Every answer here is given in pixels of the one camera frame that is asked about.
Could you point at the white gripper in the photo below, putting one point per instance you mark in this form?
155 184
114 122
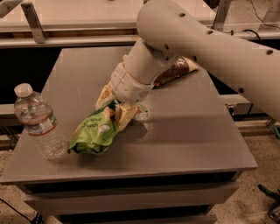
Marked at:
129 87

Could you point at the green rice chip bag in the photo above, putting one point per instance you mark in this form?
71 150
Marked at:
96 133

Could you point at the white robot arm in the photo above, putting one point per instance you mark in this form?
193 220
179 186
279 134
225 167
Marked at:
168 32

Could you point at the brown chip bag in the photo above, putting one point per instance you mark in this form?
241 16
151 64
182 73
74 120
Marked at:
181 67

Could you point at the clear plastic water bottle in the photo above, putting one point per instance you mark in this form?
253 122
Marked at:
34 111

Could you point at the grey table drawer unit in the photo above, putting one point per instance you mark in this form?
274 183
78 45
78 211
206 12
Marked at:
170 165

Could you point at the green tool on floor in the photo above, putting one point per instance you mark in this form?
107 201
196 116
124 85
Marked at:
274 210

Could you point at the left metal bracket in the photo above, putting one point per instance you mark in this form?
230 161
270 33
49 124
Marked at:
33 22

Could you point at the metal bracket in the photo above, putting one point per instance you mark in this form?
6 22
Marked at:
33 22
221 13

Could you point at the metal rail shelf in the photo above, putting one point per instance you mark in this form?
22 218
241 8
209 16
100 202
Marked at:
123 33

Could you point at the right metal bracket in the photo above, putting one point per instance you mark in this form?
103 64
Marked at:
221 13

